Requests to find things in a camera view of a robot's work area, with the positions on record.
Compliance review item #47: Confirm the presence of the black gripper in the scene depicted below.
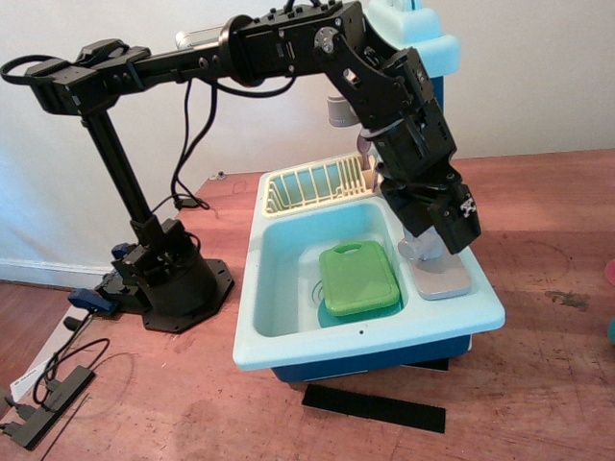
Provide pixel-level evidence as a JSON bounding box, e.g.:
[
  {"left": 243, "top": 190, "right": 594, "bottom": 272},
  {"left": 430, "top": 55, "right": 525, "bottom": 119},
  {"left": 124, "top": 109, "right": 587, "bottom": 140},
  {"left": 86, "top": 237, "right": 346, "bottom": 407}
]
[{"left": 365, "top": 85, "right": 481, "bottom": 255}]

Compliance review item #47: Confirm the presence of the grey toy faucet lever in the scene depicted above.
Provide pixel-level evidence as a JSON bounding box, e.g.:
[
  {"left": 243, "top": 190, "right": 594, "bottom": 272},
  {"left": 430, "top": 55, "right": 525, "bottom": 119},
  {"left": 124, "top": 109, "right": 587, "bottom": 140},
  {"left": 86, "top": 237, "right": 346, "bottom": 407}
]
[{"left": 398, "top": 226, "right": 472, "bottom": 301}]

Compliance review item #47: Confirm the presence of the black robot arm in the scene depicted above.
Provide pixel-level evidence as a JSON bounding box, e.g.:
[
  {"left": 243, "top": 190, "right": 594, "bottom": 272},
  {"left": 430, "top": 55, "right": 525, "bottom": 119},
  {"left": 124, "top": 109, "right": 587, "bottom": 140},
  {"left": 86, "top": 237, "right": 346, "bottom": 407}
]
[{"left": 1, "top": 1, "right": 480, "bottom": 333}]

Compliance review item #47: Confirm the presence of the green plastic cutting board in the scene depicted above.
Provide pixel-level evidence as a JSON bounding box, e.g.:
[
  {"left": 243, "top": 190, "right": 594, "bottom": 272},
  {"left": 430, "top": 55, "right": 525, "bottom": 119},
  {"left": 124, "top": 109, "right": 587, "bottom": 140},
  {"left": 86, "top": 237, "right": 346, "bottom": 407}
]
[{"left": 319, "top": 240, "right": 401, "bottom": 317}]

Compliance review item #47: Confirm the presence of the purple plastic utensil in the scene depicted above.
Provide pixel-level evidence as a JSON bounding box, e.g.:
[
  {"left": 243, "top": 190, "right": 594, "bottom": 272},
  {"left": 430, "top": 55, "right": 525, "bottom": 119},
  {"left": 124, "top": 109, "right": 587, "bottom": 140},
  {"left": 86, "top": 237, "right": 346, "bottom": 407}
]
[{"left": 356, "top": 133, "right": 374, "bottom": 170}]

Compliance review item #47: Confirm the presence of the grey toy faucet spout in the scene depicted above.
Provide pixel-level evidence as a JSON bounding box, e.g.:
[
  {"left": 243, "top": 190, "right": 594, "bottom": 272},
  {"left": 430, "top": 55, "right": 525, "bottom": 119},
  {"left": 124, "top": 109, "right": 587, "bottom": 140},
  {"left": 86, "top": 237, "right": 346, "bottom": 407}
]
[{"left": 327, "top": 95, "right": 359, "bottom": 128}]

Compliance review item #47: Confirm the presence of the cream dish drying rack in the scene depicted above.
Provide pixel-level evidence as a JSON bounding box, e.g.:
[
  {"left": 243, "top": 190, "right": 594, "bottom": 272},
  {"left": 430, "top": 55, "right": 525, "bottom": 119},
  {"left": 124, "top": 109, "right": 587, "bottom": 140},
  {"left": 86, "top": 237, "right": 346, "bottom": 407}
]
[{"left": 261, "top": 154, "right": 381, "bottom": 219}]

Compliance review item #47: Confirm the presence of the pink object at edge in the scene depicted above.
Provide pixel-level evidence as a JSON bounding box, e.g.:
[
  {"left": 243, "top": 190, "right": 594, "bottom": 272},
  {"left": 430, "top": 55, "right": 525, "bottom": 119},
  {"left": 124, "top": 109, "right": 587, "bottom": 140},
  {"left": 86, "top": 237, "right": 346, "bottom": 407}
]
[{"left": 604, "top": 259, "right": 615, "bottom": 284}]

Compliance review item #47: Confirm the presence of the light blue toy sink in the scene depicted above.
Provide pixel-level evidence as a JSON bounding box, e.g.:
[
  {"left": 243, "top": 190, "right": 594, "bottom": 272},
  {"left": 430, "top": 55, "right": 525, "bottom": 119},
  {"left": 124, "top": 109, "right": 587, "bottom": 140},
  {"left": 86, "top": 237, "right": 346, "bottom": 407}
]
[{"left": 233, "top": 1, "right": 505, "bottom": 382}]

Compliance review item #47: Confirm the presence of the black velcro strip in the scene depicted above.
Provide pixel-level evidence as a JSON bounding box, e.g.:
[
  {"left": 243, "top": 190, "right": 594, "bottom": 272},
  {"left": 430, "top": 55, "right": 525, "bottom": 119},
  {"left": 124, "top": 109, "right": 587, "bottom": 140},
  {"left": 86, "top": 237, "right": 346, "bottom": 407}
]
[{"left": 302, "top": 384, "right": 446, "bottom": 433}]

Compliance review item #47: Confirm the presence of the teal object at edge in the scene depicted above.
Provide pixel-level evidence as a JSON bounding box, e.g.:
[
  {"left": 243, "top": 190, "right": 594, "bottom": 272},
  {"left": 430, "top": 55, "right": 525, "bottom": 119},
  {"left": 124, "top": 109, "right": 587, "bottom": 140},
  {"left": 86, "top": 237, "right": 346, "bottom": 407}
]
[{"left": 607, "top": 318, "right": 615, "bottom": 345}]

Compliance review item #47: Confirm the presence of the blue clamp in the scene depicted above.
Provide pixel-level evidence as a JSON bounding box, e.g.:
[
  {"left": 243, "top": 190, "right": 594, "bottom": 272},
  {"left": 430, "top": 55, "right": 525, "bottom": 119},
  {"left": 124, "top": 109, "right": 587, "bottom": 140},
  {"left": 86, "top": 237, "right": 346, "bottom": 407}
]
[{"left": 67, "top": 288, "right": 118, "bottom": 317}]

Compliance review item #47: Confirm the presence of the white paper sheet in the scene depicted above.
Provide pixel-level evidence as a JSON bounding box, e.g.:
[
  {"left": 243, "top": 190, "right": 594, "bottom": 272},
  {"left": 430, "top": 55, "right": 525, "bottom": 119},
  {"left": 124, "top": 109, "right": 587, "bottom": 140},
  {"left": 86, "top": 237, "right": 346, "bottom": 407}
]
[{"left": 10, "top": 316, "right": 81, "bottom": 401}]

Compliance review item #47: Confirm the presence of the black usb hub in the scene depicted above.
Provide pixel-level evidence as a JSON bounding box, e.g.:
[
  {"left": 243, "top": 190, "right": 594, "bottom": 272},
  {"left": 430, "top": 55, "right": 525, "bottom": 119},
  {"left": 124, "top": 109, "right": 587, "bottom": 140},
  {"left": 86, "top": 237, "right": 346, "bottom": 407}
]
[{"left": 1, "top": 366, "right": 96, "bottom": 450}]

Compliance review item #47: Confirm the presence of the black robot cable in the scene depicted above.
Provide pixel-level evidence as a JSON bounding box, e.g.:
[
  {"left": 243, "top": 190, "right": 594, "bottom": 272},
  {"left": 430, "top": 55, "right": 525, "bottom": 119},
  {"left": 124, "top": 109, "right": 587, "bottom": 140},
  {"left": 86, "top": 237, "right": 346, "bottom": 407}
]
[{"left": 170, "top": 79, "right": 299, "bottom": 211}]

